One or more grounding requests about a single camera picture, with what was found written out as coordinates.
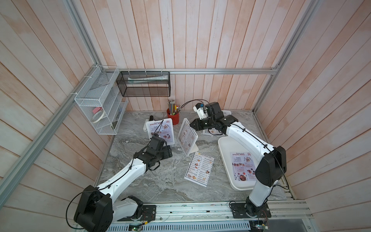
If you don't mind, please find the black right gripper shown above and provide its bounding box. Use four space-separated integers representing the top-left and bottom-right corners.
189 118 216 132

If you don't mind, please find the special menu sheet top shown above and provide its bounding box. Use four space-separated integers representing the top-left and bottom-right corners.
147 120 174 143

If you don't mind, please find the special menu sheet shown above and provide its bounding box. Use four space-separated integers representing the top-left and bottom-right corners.
231 152 257 182
147 120 174 143

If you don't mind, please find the white menu holder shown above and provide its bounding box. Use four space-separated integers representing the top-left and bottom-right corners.
202 110 231 136
144 117 176 146
177 117 200 157

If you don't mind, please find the Dim Sum Inn menu front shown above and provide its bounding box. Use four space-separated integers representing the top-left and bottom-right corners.
184 152 214 187

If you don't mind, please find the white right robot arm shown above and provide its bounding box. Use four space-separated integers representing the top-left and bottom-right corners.
190 100 287 216

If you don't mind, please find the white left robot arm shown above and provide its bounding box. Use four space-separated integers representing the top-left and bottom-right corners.
73 134 173 232

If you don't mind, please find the special menu sheet in tray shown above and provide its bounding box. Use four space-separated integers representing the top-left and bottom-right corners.
231 152 257 182

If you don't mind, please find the red metal pen cup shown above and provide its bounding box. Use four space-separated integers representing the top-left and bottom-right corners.
166 109 180 126

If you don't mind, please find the pencils and pens bundle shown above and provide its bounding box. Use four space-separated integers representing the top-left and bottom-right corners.
168 100 182 116

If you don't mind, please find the white plastic tray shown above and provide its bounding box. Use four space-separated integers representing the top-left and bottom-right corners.
218 136 272 191

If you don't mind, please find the white tape roll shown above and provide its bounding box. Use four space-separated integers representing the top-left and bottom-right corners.
91 110 106 124

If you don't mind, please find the black mesh basket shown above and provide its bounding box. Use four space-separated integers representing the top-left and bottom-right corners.
116 71 171 97

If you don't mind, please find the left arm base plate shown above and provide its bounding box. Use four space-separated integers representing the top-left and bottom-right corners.
119 205 157 222

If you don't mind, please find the white wire mesh shelf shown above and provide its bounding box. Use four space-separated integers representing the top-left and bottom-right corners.
74 65 128 135

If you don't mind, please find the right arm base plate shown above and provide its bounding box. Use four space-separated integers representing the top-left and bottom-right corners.
229 201 271 219

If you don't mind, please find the aluminium front rail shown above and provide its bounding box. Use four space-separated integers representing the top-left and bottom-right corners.
106 200 319 232

